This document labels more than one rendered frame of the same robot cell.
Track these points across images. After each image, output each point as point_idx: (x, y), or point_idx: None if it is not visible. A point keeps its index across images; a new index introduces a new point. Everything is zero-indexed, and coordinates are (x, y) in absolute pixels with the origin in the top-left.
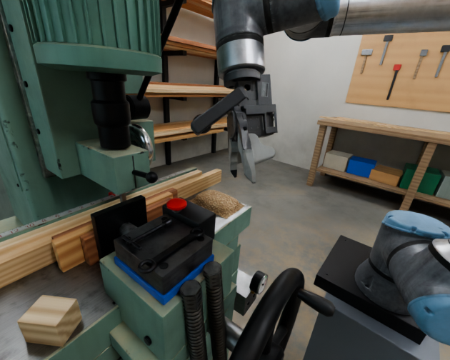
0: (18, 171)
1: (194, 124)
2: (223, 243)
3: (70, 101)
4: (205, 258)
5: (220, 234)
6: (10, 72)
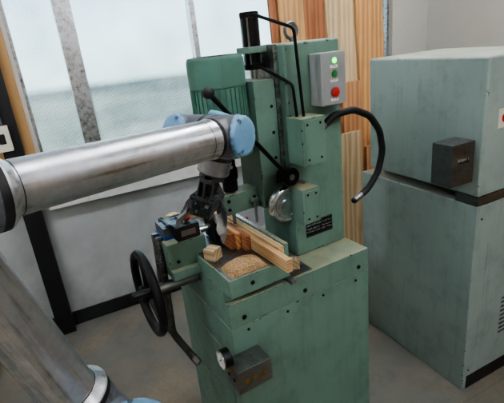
0: None
1: None
2: (213, 279)
3: (246, 163)
4: (162, 234)
5: (209, 267)
6: None
